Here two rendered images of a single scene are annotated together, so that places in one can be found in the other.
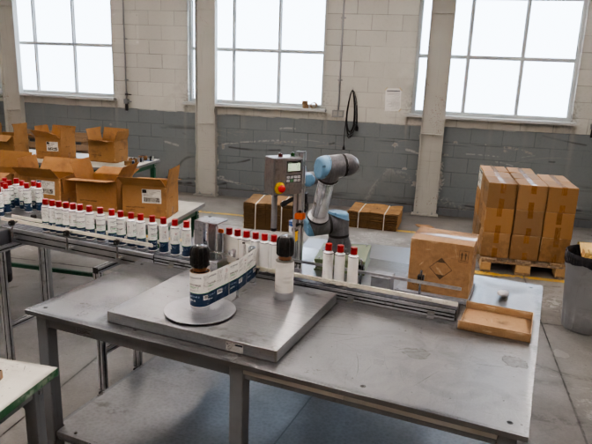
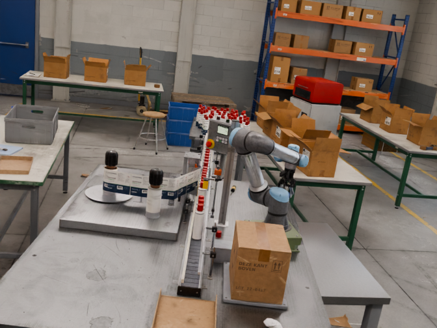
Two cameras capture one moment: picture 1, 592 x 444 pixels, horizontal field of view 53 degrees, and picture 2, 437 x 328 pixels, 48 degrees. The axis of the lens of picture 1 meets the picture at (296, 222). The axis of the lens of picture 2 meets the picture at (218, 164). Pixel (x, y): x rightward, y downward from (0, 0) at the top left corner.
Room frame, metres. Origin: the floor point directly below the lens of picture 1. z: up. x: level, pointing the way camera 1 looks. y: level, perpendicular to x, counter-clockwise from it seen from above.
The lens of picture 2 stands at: (1.78, -2.61, 2.10)
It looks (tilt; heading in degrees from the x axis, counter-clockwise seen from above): 17 degrees down; 66
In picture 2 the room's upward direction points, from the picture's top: 7 degrees clockwise
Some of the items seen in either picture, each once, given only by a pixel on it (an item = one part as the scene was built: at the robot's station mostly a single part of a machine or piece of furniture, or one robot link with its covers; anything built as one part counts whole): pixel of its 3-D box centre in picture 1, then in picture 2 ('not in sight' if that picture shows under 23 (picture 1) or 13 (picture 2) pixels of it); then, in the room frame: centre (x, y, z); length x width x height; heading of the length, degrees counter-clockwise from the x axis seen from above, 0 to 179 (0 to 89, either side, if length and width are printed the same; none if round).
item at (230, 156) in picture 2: (298, 215); (228, 173); (3.03, -0.01, 1.16); 0.04 x 0.04 x 0.67; 67
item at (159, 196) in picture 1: (151, 189); (318, 152); (4.45, 1.11, 0.97); 0.51 x 0.39 x 0.37; 172
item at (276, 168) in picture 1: (284, 174); (222, 136); (2.99, 0.07, 1.38); 0.17 x 0.10 x 0.19; 122
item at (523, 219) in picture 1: (519, 217); not in sight; (6.17, -2.36, 0.45); 1.20 x 0.84 x 0.89; 169
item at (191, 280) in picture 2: (292, 280); (198, 219); (2.87, 0.00, 0.86); 1.65 x 0.08 x 0.04; 67
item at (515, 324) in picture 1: (496, 320); (185, 314); (2.49, -0.91, 0.85); 0.30 x 0.26 x 0.04; 67
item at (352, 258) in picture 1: (352, 267); (198, 221); (2.75, -0.28, 0.98); 0.05 x 0.05 x 0.20
